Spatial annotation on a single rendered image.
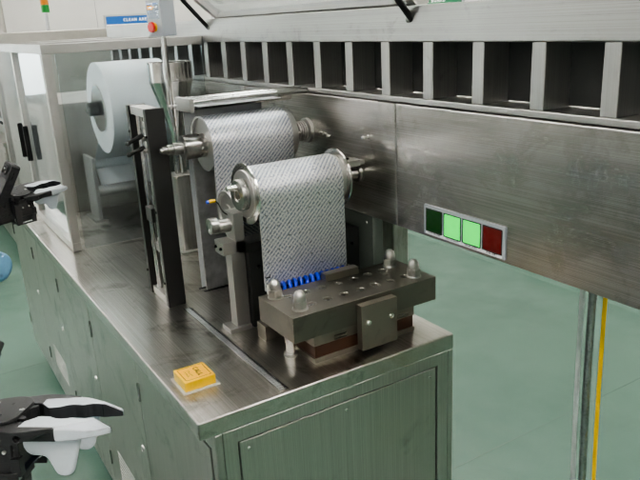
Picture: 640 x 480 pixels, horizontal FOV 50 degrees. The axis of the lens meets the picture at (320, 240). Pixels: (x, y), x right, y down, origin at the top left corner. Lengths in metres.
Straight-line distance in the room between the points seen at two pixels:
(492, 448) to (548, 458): 0.21
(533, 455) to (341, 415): 1.43
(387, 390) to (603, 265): 0.59
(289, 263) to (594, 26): 0.85
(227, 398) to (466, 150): 0.71
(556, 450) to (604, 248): 1.73
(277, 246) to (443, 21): 0.62
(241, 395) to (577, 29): 0.94
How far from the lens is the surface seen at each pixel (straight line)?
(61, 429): 0.78
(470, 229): 1.50
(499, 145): 1.41
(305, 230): 1.67
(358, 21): 1.76
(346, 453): 1.64
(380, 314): 1.59
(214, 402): 1.46
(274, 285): 1.57
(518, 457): 2.87
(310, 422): 1.54
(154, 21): 2.10
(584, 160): 1.29
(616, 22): 1.24
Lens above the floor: 1.63
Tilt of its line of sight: 18 degrees down
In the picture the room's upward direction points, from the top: 3 degrees counter-clockwise
